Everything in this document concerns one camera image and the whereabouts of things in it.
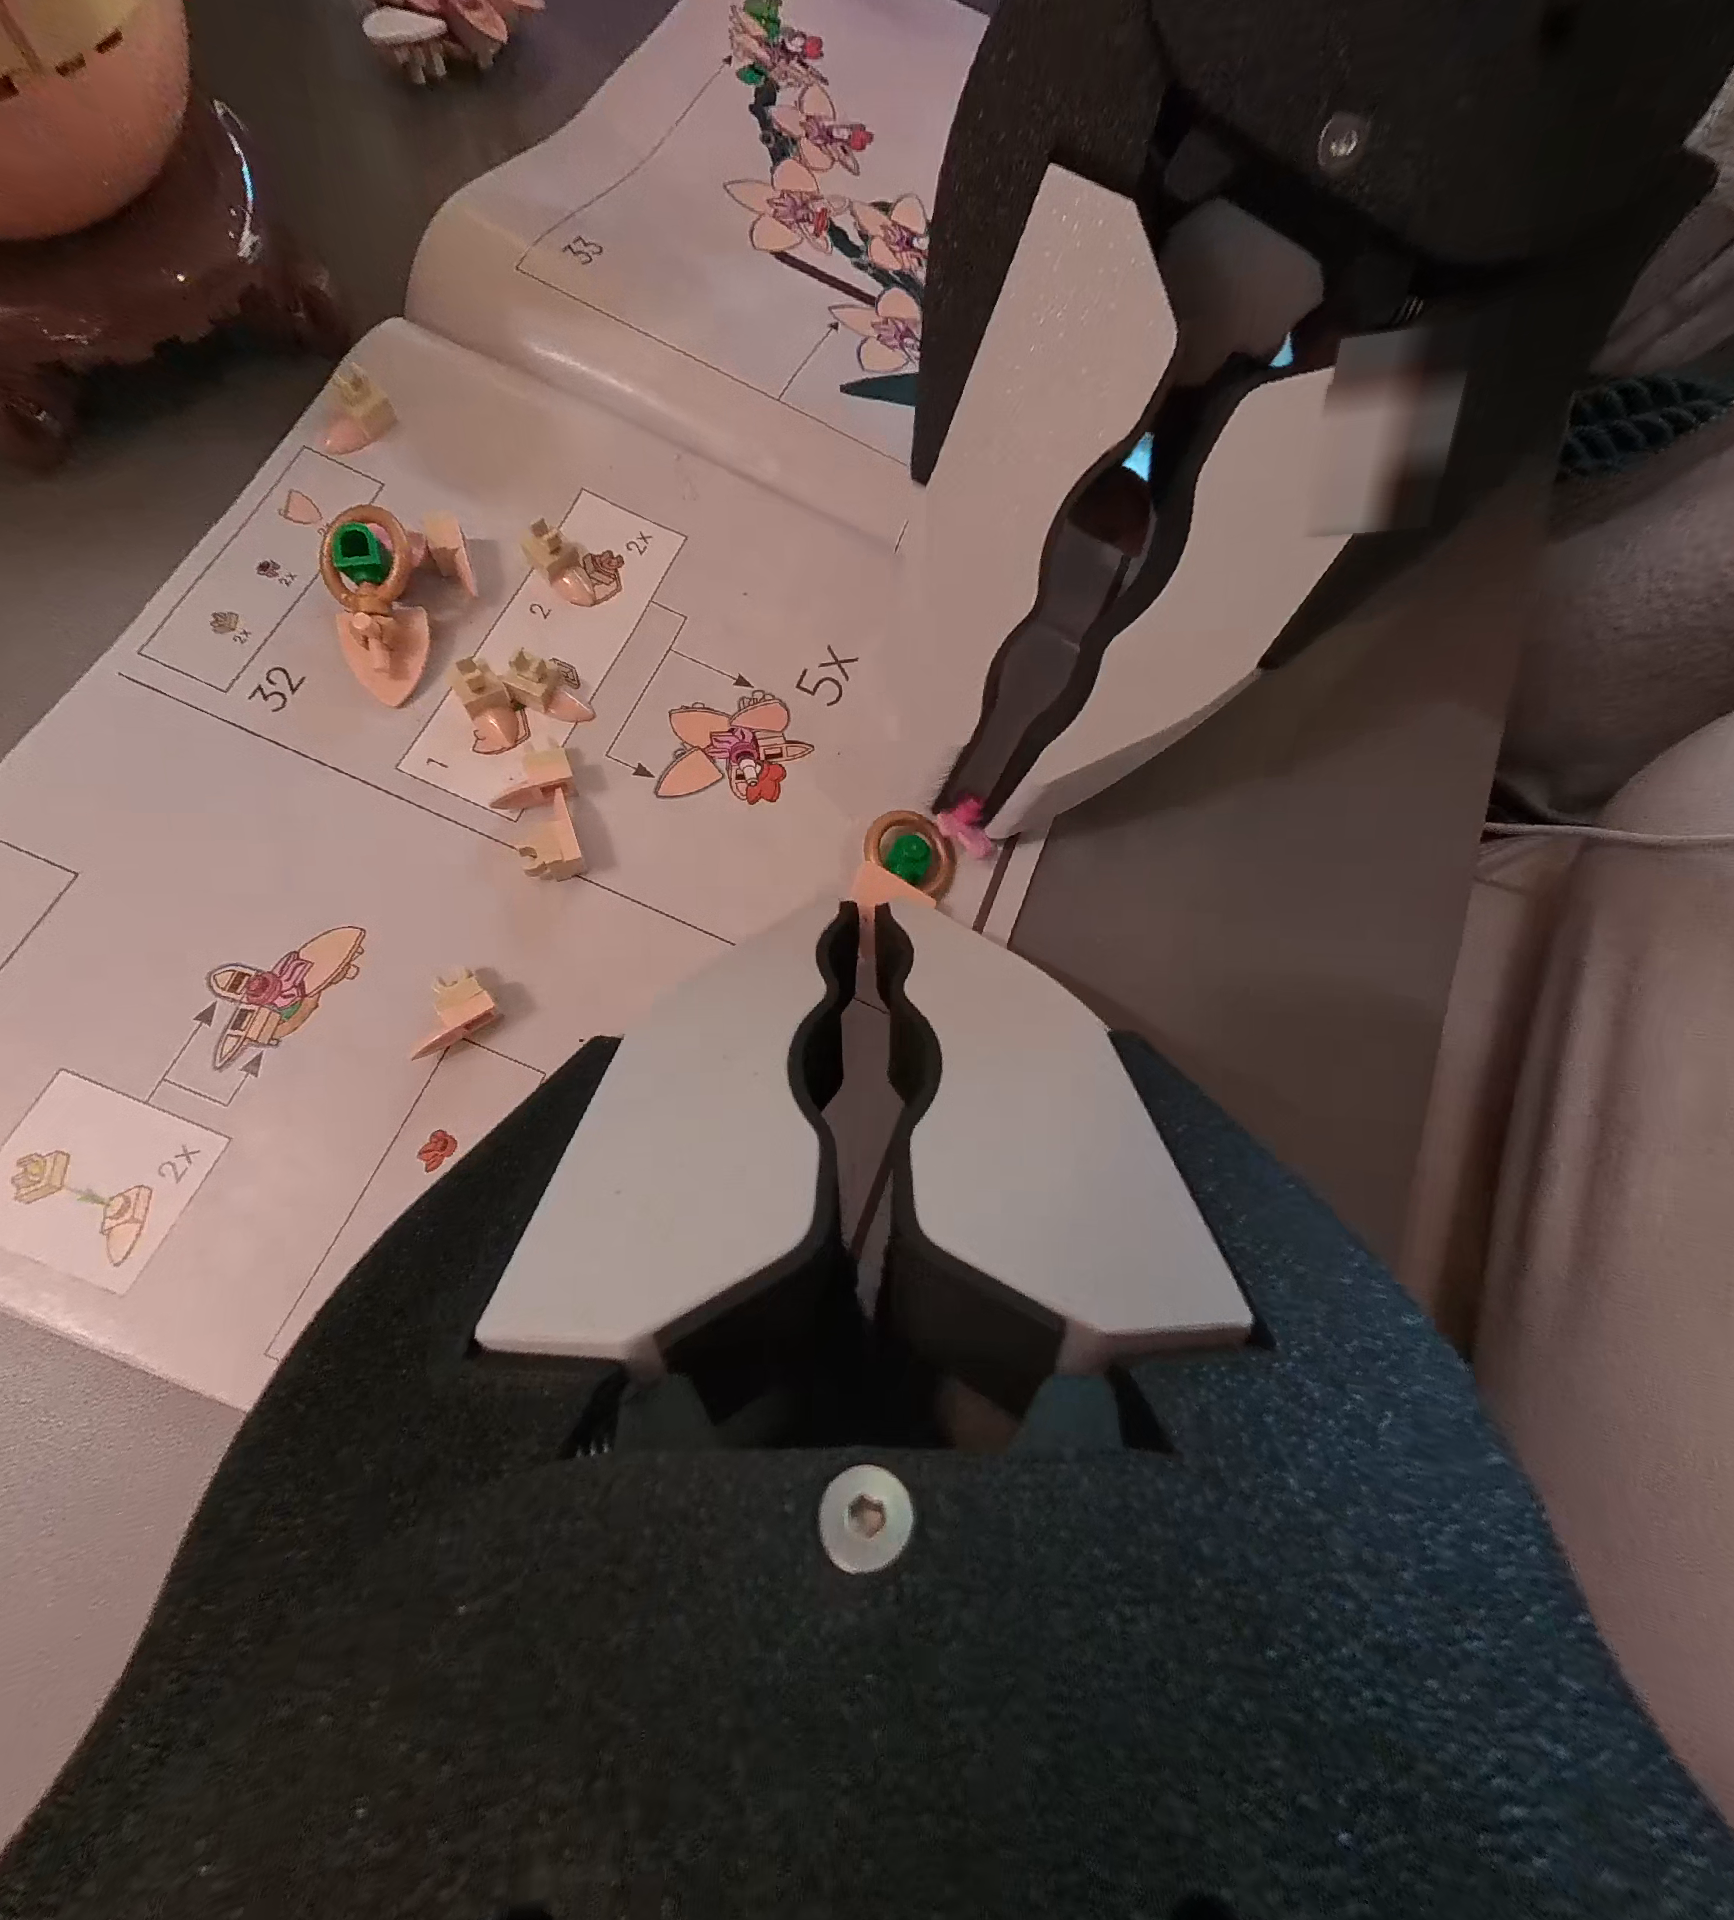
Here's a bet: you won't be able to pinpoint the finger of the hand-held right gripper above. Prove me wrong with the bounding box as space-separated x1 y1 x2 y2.
904 162 1185 825
986 337 1334 842

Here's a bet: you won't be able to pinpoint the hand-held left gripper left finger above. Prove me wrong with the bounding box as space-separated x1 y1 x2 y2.
474 900 873 1421

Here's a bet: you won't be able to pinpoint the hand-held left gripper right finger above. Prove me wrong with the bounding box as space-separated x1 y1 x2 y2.
870 897 1254 1421

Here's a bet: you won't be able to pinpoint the gold ring with peach petal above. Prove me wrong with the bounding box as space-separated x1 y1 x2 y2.
852 805 948 915

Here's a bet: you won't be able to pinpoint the grey desk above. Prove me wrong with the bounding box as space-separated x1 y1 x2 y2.
0 0 1523 1920

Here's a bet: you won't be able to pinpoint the person's grey sweatshirt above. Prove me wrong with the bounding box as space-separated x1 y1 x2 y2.
1497 0 1734 821

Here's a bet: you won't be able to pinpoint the dark knit cloth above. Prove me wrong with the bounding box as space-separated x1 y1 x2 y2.
1557 367 1734 482

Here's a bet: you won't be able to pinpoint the brick instruction booklet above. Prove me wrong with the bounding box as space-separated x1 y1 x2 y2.
0 0 1050 1413

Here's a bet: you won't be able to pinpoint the person's light grey trousers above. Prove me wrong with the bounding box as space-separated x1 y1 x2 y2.
1467 705 1734 1920

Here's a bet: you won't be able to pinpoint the brick flower cluster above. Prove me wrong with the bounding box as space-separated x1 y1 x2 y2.
356 0 546 84

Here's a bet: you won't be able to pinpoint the brown pot stand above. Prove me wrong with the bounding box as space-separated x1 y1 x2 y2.
0 96 353 468

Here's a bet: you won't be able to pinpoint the white sweatshirt drawstring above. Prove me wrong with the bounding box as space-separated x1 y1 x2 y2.
1482 816 1734 853

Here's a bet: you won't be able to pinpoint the gold ring petal assembly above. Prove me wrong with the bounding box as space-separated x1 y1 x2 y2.
312 502 438 714

